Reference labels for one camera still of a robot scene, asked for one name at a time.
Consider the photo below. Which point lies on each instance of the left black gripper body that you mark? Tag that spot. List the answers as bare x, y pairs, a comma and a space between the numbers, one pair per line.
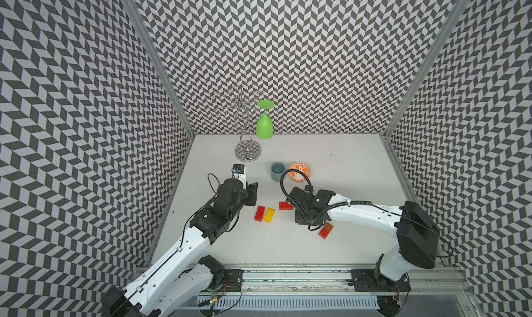
242, 202

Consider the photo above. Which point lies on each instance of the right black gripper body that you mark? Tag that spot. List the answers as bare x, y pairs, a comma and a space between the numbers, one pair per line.
302, 217

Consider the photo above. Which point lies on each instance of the orange brown lego brick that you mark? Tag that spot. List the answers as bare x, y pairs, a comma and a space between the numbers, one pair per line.
328, 227

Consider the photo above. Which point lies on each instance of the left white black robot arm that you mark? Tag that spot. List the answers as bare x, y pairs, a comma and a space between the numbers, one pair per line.
185, 269

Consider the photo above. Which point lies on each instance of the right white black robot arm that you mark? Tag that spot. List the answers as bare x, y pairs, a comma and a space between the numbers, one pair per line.
417, 235

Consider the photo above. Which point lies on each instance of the small red lego brick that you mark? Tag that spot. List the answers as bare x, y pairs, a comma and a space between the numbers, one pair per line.
324, 233

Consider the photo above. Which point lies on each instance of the red long lego brick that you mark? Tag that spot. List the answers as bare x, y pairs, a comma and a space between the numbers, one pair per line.
260, 212

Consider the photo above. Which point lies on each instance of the yellow long lego brick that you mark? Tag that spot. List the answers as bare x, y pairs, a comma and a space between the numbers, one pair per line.
268, 216

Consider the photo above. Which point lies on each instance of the grey blue ceramic cup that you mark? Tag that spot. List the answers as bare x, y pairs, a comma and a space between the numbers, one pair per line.
276, 171

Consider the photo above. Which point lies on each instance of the orange white patterned bowl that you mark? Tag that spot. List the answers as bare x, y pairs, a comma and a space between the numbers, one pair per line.
300, 168

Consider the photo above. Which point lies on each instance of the green plastic wine glass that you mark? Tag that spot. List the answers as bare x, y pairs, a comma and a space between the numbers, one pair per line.
264, 127

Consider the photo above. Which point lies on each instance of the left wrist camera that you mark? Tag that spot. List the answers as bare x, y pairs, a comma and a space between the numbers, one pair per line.
238, 172

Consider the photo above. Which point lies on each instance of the chrome wire glass rack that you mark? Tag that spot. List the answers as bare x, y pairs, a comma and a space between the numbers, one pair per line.
239, 105

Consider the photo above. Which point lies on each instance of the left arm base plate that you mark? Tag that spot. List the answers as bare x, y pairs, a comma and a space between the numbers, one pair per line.
230, 280

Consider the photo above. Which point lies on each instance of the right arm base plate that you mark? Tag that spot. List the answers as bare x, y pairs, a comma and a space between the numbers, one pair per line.
364, 280

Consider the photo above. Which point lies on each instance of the white slotted cable duct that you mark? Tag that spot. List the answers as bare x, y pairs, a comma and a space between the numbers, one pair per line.
298, 303

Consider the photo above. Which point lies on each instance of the aluminium front rail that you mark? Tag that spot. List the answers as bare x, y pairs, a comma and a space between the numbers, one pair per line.
336, 279

